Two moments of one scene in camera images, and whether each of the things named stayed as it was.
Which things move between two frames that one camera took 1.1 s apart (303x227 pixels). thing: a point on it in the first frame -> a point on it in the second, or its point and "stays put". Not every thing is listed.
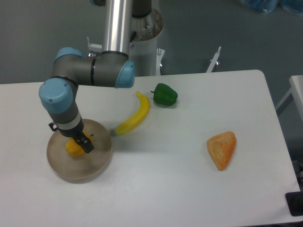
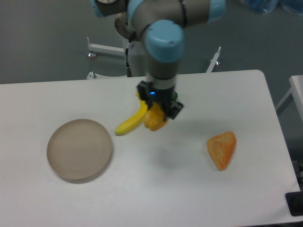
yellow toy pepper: x=74 y=148 -> x=154 y=117
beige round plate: x=83 y=169 stays put
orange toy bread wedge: x=221 y=147 stays put
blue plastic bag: x=295 y=6 stays put
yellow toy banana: x=129 y=125 stays put
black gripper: x=85 y=142 -> x=162 y=96
